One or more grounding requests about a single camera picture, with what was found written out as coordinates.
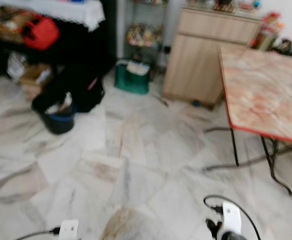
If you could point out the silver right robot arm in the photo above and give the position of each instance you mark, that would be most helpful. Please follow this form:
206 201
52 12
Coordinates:
234 236

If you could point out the marble pattern folding table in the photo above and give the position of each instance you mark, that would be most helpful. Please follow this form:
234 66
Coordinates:
266 90

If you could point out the green storage box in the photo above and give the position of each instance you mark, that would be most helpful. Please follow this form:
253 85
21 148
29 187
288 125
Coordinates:
130 82

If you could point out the light wooden cabinet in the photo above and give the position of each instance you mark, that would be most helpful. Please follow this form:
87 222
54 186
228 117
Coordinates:
201 60

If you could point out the black bag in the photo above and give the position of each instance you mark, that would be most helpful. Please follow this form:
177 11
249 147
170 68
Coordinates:
88 95

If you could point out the black bucket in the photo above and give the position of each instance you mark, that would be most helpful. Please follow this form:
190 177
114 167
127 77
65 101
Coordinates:
60 122

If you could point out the metal shelf rack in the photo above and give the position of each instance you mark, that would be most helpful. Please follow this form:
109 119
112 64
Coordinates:
143 35

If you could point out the brown cardboard box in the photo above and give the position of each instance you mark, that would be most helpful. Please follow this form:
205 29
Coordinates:
35 77

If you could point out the red bag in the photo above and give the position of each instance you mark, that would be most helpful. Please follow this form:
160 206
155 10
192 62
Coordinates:
40 34

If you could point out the white lace tablecloth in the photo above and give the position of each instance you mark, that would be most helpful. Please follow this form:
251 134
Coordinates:
60 11

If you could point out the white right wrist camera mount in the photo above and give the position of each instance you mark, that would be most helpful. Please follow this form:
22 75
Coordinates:
232 217

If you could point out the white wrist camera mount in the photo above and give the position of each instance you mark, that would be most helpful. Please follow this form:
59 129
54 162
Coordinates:
68 230
232 217

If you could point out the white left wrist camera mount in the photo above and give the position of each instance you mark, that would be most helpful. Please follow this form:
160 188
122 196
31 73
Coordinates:
68 230

